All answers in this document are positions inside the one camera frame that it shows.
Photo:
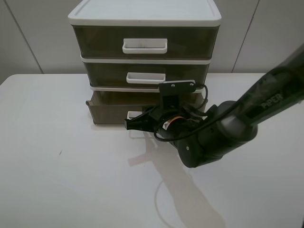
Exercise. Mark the dark translucent drawer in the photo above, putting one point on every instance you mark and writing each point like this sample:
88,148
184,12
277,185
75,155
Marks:
112,107
115,74
183,42

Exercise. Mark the white plastic drawer cabinet frame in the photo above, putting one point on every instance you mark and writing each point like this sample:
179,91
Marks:
145,13

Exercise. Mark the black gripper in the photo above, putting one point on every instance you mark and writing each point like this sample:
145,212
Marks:
168,123

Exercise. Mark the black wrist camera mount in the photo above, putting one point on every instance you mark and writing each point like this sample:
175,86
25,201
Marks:
171,91

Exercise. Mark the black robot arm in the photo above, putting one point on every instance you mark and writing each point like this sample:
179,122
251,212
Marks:
205,137

